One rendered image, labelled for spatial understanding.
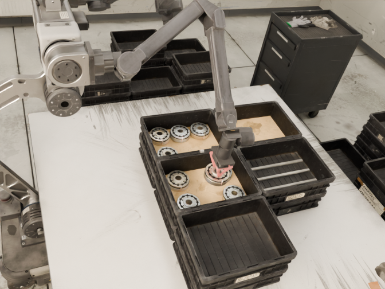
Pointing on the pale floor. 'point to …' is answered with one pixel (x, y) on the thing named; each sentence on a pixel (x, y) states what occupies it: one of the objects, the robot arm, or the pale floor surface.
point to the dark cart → (305, 59)
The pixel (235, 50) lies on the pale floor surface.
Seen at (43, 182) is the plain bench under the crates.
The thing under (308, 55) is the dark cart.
